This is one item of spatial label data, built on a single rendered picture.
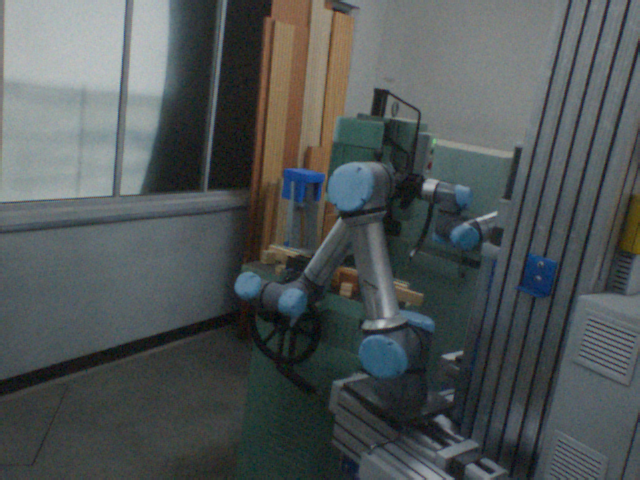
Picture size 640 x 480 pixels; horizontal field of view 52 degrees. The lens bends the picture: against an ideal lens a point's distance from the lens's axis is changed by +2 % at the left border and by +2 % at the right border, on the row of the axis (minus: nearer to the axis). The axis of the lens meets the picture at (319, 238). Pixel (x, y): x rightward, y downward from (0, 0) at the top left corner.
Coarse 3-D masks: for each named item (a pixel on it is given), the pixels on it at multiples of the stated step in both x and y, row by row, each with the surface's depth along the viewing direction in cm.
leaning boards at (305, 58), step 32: (288, 0) 379; (320, 0) 398; (288, 32) 377; (320, 32) 404; (352, 32) 431; (288, 64) 382; (320, 64) 414; (288, 96) 391; (320, 96) 421; (256, 128) 376; (288, 128) 399; (320, 128) 428; (256, 160) 380; (288, 160) 406; (320, 160) 418; (256, 192) 386; (256, 224) 392; (320, 224) 414; (256, 256) 393; (256, 320) 393
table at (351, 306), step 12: (252, 264) 248; (264, 264) 250; (276, 264) 253; (264, 276) 241; (276, 276) 238; (336, 288) 234; (324, 300) 229; (336, 300) 227; (348, 300) 225; (360, 300) 225; (348, 312) 225; (360, 312) 223
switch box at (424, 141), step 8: (424, 136) 249; (432, 136) 250; (424, 144) 249; (416, 152) 251; (424, 152) 250; (416, 160) 252; (424, 160) 250; (432, 160) 257; (416, 168) 252; (424, 168) 251
